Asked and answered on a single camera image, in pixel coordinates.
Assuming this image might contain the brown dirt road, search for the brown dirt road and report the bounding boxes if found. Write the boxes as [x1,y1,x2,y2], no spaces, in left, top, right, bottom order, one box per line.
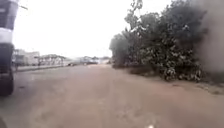
[0,63,224,128]

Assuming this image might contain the green bushes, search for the green bushes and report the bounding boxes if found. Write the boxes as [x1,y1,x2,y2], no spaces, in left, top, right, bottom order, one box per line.
[109,0,209,83]

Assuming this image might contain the grey paved road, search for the grey paved road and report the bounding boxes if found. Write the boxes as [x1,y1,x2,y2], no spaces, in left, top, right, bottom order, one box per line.
[14,65,66,73]

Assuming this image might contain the row of low buildings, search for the row of low buildings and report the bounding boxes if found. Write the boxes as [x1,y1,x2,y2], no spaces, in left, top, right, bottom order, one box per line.
[12,48,68,67]

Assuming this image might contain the grey wall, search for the grey wall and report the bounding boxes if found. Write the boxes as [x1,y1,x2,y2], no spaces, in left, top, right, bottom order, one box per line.
[194,0,224,76]

